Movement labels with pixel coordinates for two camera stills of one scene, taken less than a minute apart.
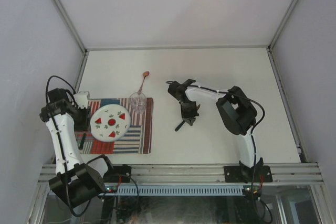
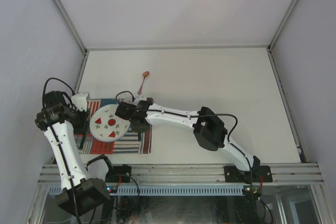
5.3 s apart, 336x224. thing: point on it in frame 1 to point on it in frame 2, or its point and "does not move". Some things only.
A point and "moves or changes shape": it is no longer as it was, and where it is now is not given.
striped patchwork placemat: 138,139 does not move
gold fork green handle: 82,142 does not move
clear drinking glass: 137,101 moves or changes shape
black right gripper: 190,117 to 138,129
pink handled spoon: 145,74 does not move
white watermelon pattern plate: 109,123 does not move
